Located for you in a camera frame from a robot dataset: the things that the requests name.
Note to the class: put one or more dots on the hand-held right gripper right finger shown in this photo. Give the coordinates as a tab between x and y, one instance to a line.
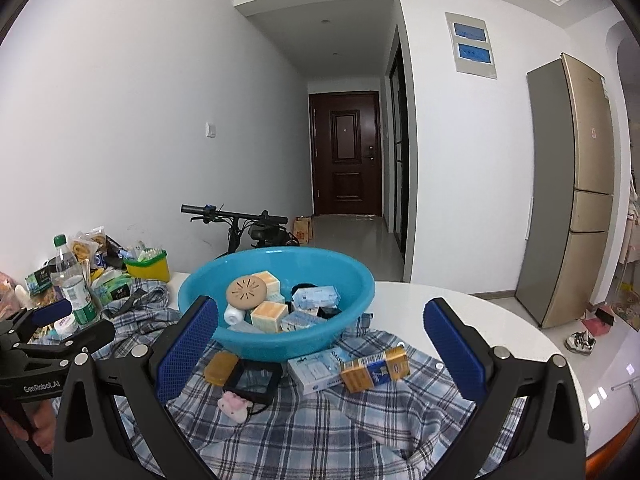
452	350

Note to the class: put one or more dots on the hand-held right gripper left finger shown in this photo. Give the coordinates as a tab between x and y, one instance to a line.
190	345

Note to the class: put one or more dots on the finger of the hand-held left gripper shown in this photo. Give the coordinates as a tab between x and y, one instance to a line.
50	312
75	338

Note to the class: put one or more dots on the white plastic bottle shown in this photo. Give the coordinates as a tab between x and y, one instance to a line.
235	316

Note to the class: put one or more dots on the light blue box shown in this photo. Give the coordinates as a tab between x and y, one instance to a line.
245	328

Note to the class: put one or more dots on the round beige slotted disc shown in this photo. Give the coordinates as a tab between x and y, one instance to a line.
245	291

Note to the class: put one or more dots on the cream orange box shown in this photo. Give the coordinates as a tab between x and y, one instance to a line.
270	317
267	285

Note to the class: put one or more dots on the light blue tissue packet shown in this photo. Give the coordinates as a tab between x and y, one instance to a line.
302	321
315	297

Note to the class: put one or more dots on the blue plastic basin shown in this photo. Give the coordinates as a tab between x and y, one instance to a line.
350	285

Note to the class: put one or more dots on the person's left hand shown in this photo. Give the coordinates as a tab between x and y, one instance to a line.
44	430

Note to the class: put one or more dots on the small white cream jar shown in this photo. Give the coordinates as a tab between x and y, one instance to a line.
65	326

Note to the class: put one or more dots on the green floral tissue packet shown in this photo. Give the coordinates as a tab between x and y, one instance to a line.
40	281
112	289

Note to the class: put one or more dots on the clear bottle green cap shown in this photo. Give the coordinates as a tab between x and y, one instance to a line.
75	290

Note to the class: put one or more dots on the amber plastic case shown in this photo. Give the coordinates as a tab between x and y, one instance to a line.
221	368

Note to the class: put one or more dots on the black cosmetic tube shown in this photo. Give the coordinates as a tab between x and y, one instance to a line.
125	305

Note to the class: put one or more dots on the blue drink can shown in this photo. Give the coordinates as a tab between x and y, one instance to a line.
99	260

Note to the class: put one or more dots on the clear pastry snack bag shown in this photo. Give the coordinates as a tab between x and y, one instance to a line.
85	246

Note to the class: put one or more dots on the pink white toy figure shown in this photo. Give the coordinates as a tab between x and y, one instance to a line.
234	406

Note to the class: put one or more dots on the gold blue box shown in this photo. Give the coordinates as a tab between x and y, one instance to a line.
375	370

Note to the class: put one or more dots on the green yellow plastic container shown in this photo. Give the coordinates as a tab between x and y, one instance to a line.
147	267

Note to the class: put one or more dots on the black snack bag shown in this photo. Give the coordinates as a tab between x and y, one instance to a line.
115	252

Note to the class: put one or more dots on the white blue carton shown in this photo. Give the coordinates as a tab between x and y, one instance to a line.
315	370

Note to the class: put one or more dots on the grey sneakers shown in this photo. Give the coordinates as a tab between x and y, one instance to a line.
580	344

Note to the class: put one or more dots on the black bicycle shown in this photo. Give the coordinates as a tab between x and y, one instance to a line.
265	235

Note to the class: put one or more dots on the pink box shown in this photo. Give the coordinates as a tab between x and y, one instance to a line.
597	322

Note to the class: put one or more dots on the blue plaid cloth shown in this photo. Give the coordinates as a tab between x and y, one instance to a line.
310	435

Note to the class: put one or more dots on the brown paper bag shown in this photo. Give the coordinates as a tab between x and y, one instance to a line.
303	230

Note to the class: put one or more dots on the black framed glass door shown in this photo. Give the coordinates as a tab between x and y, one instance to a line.
398	160

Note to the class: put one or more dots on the gold grey refrigerator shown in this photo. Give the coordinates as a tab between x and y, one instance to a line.
570	185

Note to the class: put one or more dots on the dark brown entrance door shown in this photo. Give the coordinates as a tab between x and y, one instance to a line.
345	155

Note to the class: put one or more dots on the black square frame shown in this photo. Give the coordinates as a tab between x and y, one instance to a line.
270	390

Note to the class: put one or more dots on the white wall light switch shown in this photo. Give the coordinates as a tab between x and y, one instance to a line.
211	129

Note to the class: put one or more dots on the grey wall panel blue windows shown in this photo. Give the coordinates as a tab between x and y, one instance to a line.
471	45

